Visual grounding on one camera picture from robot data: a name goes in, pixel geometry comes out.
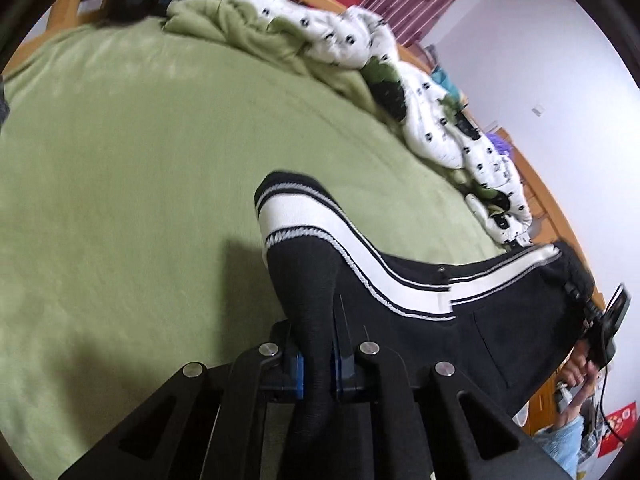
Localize black pants with white stripe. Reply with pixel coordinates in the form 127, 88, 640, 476
254, 171, 594, 438

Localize person right hand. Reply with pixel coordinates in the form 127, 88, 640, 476
559, 340, 600, 387

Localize green fleece bed blanket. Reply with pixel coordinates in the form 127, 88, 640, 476
1, 19, 498, 479

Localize purple plush item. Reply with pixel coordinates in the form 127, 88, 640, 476
486, 132, 513, 157

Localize teal patterned pillow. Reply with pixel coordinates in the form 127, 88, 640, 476
431, 65, 464, 103

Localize white floral quilt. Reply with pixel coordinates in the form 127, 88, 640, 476
228, 0, 533, 246

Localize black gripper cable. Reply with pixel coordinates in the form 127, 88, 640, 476
596, 358, 629, 446

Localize wooden bed frame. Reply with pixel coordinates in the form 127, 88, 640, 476
0, 0, 609, 436

